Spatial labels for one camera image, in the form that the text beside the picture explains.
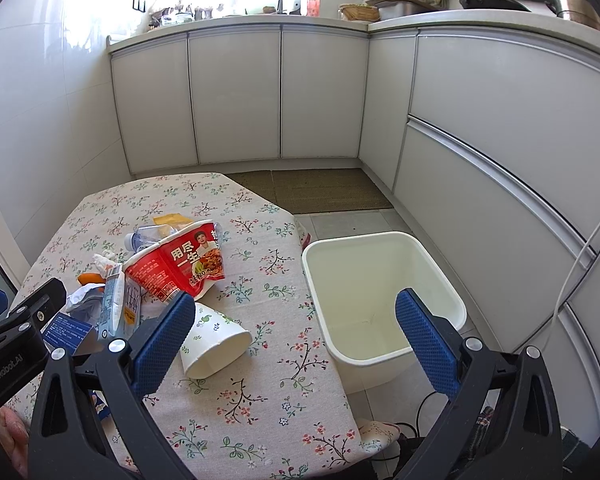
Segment yellow snack wrapper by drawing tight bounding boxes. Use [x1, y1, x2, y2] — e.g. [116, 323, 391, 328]
[154, 214, 193, 230]

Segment white power cable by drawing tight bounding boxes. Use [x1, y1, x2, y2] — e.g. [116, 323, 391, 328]
[532, 186, 600, 348]

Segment wooden cutting board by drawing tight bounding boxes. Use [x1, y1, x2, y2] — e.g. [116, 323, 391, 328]
[365, 0, 436, 13]

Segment clear plastic water bottle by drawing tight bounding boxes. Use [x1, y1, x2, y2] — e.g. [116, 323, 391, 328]
[123, 224, 176, 254]

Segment dark blue small box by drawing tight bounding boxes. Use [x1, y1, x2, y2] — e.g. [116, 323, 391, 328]
[42, 312, 96, 356]

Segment wicker basket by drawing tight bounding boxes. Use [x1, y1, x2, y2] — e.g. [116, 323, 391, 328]
[338, 3, 380, 23]

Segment red instant noodle cup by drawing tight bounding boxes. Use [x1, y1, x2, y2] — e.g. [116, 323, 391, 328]
[122, 219, 225, 302]

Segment white kitchen cabinets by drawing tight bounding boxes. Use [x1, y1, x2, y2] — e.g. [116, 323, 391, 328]
[108, 11, 600, 442]

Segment white tissue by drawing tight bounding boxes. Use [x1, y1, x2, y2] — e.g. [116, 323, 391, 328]
[65, 252, 117, 312]

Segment white plastic trash bin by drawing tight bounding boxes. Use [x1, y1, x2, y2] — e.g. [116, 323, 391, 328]
[302, 231, 467, 394]

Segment white floral paper cup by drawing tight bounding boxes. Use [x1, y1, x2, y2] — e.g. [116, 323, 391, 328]
[180, 302, 252, 379]

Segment black floor cable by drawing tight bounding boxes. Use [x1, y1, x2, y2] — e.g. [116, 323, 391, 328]
[369, 390, 451, 480]

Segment red drink bottle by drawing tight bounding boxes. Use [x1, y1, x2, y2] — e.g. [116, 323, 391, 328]
[306, 0, 320, 18]

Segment light blue milk carton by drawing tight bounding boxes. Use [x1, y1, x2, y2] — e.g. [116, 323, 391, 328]
[97, 264, 142, 342]

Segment brown floor mat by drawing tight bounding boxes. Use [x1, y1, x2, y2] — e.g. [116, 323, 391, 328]
[227, 168, 392, 214]

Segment orange peel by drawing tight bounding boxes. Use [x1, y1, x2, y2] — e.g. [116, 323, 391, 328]
[76, 273, 106, 286]

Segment floral tablecloth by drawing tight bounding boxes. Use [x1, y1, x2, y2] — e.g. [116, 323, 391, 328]
[19, 172, 399, 479]

